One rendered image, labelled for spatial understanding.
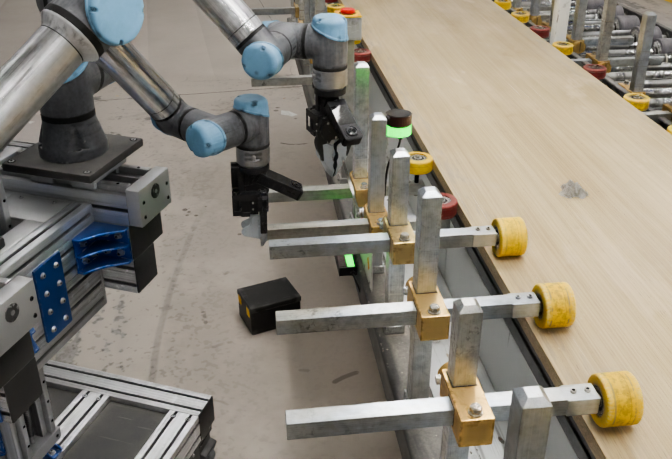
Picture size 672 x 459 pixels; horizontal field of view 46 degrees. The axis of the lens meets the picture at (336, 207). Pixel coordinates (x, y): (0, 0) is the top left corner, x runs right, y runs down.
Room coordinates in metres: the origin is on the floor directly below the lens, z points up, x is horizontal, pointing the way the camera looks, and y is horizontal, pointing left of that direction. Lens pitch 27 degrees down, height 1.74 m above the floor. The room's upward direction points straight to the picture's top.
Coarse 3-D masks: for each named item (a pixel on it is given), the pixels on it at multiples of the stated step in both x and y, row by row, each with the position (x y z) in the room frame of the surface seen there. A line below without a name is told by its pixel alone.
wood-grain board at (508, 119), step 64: (384, 0) 3.77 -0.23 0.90; (448, 0) 3.77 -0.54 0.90; (384, 64) 2.74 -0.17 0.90; (448, 64) 2.74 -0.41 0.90; (512, 64) 2.74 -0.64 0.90; (576, 64) 2.74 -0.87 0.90; (448, 128) 2.12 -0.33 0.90; (512, 128) 2.12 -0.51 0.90; (576, 128) 2.12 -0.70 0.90; (640, 128) 2.12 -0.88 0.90; (448, 192) 1.73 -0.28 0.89; (512, 192) 1.70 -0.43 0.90; (640, 192) 1.70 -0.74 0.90; (512, 256) 1.40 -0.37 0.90; (576, 256) 1.40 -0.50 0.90; (640, 256) 1.40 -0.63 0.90; (576, 320) 1.17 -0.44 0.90; (640, 320) 1.17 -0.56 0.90; (640, 384) 1.00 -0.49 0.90; (640, 448) 0.85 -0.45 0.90
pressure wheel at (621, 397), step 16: (592, 384) 0.93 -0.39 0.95; (608, 384) 0.90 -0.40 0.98; (624, 384) 0.90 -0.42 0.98; (608, 400) 0.88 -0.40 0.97; (624, 400) 0.88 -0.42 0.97; (640, 400) 0.89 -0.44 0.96; (592, 416) 0.92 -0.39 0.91; (608, 416) 0.87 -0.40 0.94; (624, 416) 0.88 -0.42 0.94; (640, 416) 0.88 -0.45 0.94
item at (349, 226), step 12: (408, 216) 1.65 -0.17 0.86; (276, 228) 1.59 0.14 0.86; (288, 228) 1.59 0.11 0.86; (300, 228) 1.59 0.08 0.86; (312, 228) 1.60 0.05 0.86; (324, 228) 1.60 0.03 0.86; (336, 228) 1.60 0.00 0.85; (348, 228) 1.61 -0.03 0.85; (360, 228) 1.61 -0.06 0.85; (444, 228) 1.63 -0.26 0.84
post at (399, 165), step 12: (396, 156) 1.41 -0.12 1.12; (408, 156) 1.41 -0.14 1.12; (396, 168) 1.40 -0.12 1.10; (408, 168) 1.41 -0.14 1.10; (396, 180) 1.40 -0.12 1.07; (408, 180) 1.41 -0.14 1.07; (396, 192) 1.40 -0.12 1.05; (408, 192) 1.41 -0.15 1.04; (396, 204) 1.40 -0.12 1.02; (396, 216) 1.41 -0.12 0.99; (396, 276) 1.41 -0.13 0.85; (396, 288) 1.41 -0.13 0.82; (396, 300) 1.41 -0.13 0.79
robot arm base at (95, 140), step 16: (48, 128) 1.59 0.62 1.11; (64, 128) 1.58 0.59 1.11; (80, 128) 1.59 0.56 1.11; (96, 128) 1.62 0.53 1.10; (48, 144) 1.58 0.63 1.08; (64, 144) 1.57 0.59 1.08; (80, 144) 1.59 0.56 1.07; (96, 144) 1.60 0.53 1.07; (48, 160) 1.57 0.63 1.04; (64, 160) 1.56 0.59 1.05; (80, 160) 1.57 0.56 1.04
